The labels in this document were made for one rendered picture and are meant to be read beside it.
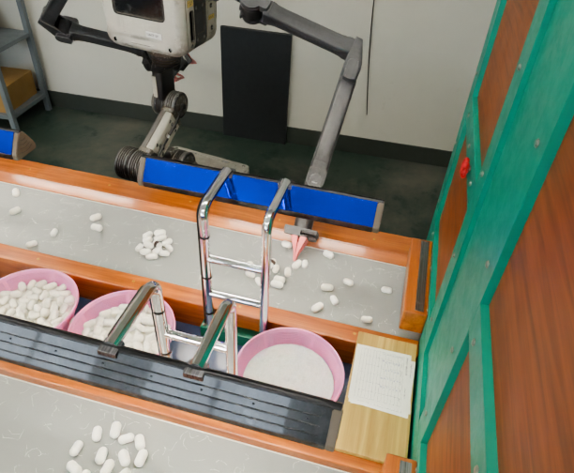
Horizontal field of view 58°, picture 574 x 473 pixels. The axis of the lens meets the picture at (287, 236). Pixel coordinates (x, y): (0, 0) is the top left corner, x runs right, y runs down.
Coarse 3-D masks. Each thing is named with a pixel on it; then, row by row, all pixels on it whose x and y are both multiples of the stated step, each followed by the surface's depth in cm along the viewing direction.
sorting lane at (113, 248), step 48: (0, 192) 176; (48, 192) 178; (0, 240) 158; (48, 240) 159; (96, 240) 160; (192, 240) 162; (240, 240) 163; (240, 288) 147; (288, 288) 148; (336, 288) 149
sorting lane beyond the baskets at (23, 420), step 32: (0, 384) 120; (32, 384) 120; (0, 416) 114; (32, 416) 114; (64, 416) 114; (96, 416) 115; (128, 416) 115; (0, 448) 108; (32, 448) 108; (64, 448) 109; (96, 448) 109; (128, 448) 110; (160, 448) 110; (192, 448) 110; (224, 448) 111; (256, 448) 111
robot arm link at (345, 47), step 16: (240, 0) 162; (256, 0) 161; (272, 16) 163; (288, 16) 163; (288, 32) 167; (304, 32) 163; (320, 32) 163; (336, 32) 164; (336, 48) 163; (352, 48) 162
